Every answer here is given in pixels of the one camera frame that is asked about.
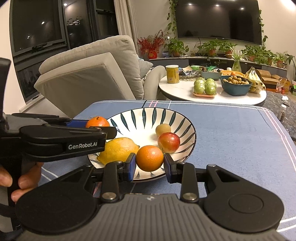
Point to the grey pillow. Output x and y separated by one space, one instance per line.
144 67

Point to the green lidded container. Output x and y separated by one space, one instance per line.
195 67

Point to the grey speckled table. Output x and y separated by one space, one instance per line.
277 129

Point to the person's left hand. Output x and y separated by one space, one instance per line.
30 178

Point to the orange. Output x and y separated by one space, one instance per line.
149 158
98 122

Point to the potted pothos plant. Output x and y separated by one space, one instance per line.
176 47
227 49
209 47

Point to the orange basket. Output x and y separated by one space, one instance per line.
231 73

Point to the beige recliner sofa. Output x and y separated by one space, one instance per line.
81 88

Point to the longan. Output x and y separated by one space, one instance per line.
163 129

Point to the yellow canister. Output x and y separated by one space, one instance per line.
172 74

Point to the red plum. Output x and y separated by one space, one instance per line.
168 142

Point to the red flower arrangement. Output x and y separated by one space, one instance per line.
150 42

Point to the black television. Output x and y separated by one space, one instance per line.
217 18

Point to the cardboard box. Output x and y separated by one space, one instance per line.
277 83
263 74

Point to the yellow lemon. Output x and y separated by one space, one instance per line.
118 149

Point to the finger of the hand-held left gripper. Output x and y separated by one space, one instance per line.
108 133
76 123

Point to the bunch of bananas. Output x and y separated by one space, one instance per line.
254 78

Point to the white crumpled tissue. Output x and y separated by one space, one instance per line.
285 100

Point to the round white coffee table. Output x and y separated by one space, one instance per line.
180 90

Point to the pile of longans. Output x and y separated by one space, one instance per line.
235 80

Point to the teal snack bowl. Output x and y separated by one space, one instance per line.
210 74

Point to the blue striped tablecloth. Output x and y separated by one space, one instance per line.
231 139

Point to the pack of green apples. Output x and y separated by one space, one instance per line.
205 88

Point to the striped white bowl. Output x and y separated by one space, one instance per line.
138 128

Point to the blue basin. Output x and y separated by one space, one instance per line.
235 89

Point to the tall leafy floor plant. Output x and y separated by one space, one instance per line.
291 62

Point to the dark window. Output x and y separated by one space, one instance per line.
34 23

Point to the potted green plant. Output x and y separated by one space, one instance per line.
253 53
280 60
269 58

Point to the glass dish of candies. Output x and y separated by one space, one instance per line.
188 74

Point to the white curtain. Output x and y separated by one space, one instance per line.
127 18

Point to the green box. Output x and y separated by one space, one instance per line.
294 88

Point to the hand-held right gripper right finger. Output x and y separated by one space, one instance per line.
170 169

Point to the spider plant in glass vase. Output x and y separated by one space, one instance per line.
237 62

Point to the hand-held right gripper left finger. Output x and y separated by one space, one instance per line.
130 168

